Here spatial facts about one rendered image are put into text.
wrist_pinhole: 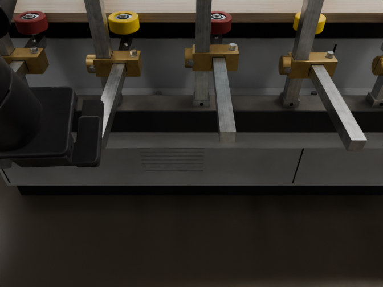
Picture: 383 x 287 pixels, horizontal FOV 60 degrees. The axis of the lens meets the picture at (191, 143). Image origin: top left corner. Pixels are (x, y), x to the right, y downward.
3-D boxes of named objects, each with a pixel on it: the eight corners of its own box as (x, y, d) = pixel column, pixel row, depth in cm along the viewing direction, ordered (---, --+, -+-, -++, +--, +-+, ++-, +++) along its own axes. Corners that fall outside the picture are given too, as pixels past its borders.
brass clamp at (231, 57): (237, 72, 85) (239, 54, 81) (184, 72, 85) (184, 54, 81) (235, 60, 89) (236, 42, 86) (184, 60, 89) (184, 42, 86)
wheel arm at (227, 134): (235, 146, 64) (237, 129, 61) (218, 146, 64) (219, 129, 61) (220, 44, 96) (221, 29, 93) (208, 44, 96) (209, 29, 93)
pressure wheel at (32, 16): (23, 61, 93) (8, 20, 85) (32, 48, 99) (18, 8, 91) (52, 60, 93) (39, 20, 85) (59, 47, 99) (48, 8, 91)
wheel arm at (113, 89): (107, 152, 65) (103, 136, 62) (89, 152, 65) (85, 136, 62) (135, 49, 97) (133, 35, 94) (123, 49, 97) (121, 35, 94)
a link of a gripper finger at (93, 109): (57, 132, 39) (19, 89, 30) (118, 130, 39) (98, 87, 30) (49, 189, 36) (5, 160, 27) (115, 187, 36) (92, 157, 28)
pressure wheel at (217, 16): (196, 50, 98) (197, 11, 90) (221, 45, 100) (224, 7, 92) (207, 62, 92) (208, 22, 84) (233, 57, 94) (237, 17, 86)
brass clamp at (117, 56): (140, 78, 86) (138, 60, 82) (88, 78, 86) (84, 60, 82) (142, 66, 90) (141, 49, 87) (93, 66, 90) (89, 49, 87)
